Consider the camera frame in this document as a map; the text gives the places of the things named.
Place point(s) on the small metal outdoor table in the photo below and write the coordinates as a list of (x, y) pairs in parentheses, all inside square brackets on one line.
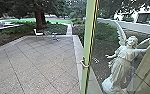
[(52, 35)]

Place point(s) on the green garden shrubs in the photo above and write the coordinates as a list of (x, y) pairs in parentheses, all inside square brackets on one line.
[(107, 36)]

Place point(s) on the white outdoor chair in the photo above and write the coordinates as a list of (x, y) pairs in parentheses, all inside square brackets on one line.
[(37, 33)]

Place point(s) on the white garden statue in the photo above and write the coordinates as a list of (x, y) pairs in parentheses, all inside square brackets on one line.
[(122, 66)]

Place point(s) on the low dark ground plants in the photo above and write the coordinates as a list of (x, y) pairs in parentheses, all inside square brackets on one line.
[(21, 31)]

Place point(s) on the white building with dark window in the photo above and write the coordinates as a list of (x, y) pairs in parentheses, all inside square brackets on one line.
[(139, 16)]

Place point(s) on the green framed glass door wall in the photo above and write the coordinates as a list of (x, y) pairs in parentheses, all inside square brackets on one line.
[(89, 40)]

